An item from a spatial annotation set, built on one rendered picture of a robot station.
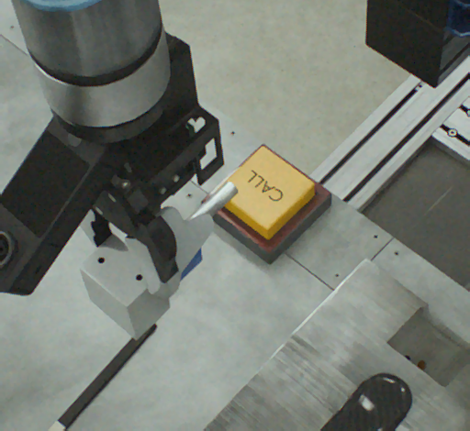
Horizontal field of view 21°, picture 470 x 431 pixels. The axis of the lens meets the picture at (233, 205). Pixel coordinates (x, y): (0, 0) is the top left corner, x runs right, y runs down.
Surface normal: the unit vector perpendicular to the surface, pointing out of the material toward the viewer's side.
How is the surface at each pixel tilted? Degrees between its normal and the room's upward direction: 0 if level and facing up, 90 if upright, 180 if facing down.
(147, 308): 90
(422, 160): 0
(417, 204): 0
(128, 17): 90
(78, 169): 29
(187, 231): 79
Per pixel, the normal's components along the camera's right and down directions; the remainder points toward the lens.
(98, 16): 0.35, 0.79
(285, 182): -0.07, -0.52
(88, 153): -0.41, -0.17
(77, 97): -0.29, 0.82
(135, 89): 0.59, 0.67
